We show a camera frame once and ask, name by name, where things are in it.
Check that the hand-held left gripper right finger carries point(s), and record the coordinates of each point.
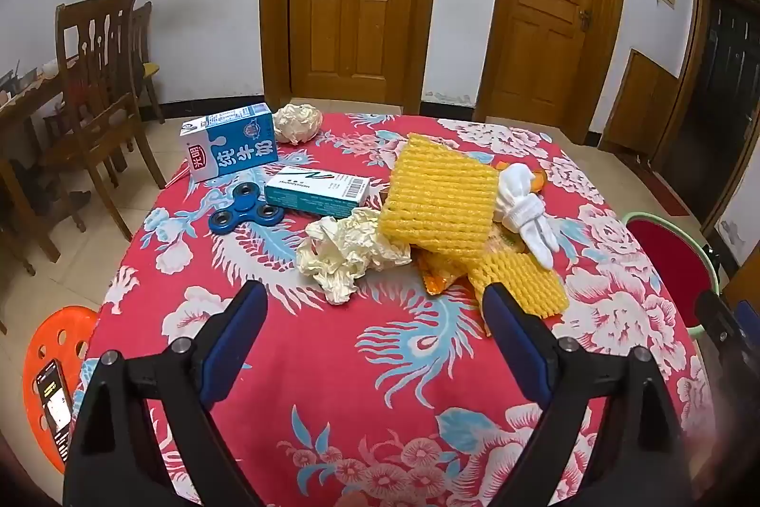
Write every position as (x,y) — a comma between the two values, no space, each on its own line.
(516,346)

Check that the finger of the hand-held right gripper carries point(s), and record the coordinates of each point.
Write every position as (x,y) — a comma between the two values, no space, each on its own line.
(718,323)

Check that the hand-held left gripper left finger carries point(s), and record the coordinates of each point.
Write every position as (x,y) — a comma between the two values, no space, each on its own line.
(234,346)

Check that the orange snack packet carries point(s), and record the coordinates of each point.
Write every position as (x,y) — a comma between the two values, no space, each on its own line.
(439,272)

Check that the large cream paper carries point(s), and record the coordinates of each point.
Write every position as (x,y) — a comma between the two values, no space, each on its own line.
(344,251)

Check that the small yellow foam net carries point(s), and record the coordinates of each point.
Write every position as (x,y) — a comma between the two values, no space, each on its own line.
(522,281)

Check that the red floral tablecloth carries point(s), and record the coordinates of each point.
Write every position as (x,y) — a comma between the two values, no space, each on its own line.
(332,394)

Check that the white knotted sock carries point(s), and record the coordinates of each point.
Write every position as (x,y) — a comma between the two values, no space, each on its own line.
(522,210)

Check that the blue fidget spinner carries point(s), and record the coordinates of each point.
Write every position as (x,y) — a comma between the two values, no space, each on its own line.
(243,207)

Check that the red doormat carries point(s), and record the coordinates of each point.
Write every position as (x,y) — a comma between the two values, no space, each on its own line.
(659,186)

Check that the large yellow foam net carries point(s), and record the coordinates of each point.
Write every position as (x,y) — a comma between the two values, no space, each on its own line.
(439,198)

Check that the teal white cardboard box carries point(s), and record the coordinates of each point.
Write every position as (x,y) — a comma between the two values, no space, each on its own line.
(314,189)

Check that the orange plastic stool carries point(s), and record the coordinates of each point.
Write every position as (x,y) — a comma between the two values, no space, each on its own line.
(53,340)

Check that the black smartphone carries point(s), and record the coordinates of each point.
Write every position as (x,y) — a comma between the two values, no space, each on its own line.
(56,406)

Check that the blue white milk carton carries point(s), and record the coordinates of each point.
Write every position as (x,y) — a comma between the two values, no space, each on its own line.
(231,150)

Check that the dark metal door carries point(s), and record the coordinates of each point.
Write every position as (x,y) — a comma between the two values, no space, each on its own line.
(712,115)

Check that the small crumpled cream paper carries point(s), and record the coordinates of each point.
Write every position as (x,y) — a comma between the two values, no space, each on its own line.
(297,124)

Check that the yellow seat cushion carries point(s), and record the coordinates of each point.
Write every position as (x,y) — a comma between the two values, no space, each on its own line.
(151,67)

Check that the wooden chair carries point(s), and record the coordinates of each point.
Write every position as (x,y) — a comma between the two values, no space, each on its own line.
(142,32)
(89,67)

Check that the wooden dining table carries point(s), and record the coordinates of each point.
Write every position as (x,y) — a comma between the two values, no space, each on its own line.
(24,103)

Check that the wooden panel door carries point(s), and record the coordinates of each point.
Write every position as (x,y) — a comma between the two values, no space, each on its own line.
(546,8)
(350,8)

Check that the red chair with green frame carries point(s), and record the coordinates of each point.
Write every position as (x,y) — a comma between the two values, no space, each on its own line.
(659,257)

